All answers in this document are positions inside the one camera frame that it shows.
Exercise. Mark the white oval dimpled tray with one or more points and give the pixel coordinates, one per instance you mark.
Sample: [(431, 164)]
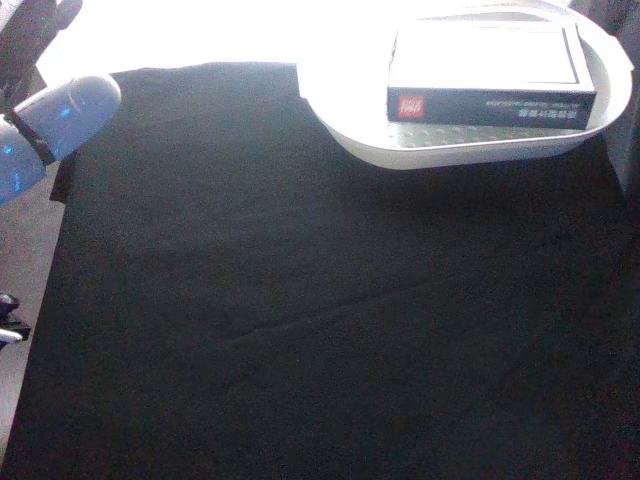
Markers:
[(450, 150)]

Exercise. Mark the black table cloth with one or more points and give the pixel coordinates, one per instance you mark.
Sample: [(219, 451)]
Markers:
[(320, 300)]

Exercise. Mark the dark blue toy box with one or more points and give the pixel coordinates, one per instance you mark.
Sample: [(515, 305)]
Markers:
[(500, 107)]

